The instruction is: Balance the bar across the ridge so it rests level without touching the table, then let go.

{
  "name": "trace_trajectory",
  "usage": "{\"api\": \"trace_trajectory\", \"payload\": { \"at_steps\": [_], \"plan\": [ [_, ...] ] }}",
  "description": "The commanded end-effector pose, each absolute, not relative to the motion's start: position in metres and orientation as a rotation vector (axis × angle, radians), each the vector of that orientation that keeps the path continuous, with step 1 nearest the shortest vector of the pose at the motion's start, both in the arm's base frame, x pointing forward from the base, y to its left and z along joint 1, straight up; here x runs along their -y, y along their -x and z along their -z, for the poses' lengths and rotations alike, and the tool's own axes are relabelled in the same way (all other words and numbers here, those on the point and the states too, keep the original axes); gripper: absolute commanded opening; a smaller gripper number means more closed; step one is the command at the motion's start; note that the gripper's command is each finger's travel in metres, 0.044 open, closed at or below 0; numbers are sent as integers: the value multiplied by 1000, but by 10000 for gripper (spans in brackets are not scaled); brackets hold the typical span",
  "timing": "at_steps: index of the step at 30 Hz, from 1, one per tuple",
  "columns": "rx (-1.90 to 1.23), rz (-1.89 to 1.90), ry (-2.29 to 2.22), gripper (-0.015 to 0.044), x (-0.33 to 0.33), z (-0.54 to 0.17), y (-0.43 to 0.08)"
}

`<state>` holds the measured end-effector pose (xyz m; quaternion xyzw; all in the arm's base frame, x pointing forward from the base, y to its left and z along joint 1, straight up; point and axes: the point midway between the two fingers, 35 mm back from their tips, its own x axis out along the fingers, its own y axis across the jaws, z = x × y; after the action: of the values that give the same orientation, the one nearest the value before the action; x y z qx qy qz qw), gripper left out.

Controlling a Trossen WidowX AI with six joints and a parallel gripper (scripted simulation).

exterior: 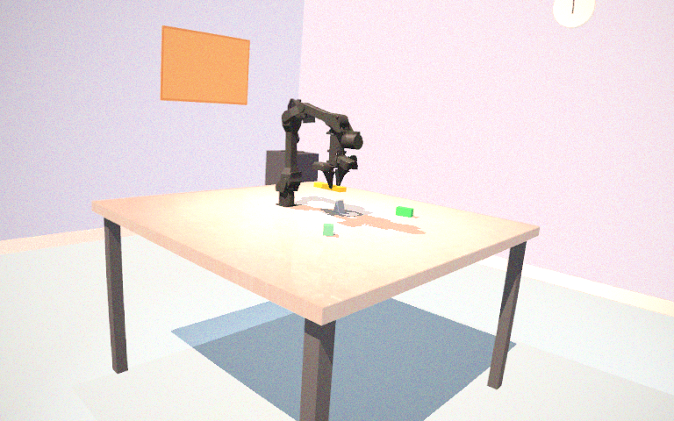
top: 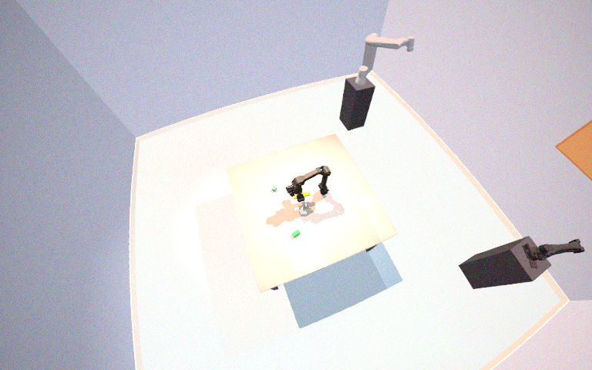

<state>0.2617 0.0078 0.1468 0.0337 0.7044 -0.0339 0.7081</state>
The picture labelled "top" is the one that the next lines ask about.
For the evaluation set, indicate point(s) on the yellow bar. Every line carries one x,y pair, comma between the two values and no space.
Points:
304,194

